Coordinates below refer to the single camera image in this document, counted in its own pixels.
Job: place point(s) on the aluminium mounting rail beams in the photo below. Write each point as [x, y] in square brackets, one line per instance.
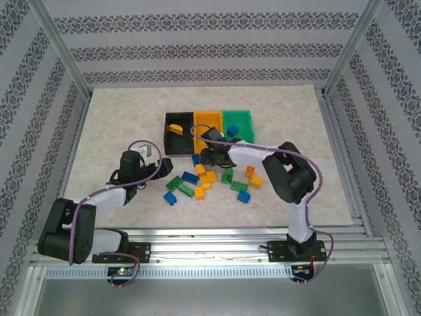
[210, 247]

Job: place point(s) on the black plastic bin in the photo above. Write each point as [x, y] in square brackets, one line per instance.
[179, 145]

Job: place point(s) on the long blue lego brick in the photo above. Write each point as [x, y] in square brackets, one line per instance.
[190, 178]

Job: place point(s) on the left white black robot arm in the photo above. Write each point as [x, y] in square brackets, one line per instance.
[108, 200]

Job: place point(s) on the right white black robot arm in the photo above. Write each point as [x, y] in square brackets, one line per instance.
[246, 158]

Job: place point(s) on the orange lego brick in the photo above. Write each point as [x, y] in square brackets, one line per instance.
[250, 171]

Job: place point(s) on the green plastic bin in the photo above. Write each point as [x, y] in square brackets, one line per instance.
[245, 125]

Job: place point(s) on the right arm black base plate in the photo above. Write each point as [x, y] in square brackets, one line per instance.
[276, 251]

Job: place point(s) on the aluminium frame post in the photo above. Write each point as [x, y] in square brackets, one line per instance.
[62, 49]
[350, 49]

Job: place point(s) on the aluminium side rail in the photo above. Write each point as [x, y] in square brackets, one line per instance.
[68, 164]
[343, 158]

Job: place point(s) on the grey metal shelf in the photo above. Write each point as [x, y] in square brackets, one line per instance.
[210, 299]

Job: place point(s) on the yellow plastic bin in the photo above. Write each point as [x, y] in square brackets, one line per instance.
[207, 118]

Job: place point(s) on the small black clamp lever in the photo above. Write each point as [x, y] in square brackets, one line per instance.
[263, 245]

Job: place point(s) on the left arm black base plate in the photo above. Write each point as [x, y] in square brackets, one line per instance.
[143, 251]

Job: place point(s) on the yellow lego brick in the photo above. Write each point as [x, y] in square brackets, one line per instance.
[212, 176]
[199, 193]
[205, 183]
[175, 129]
[200, 169]
[256, 182]

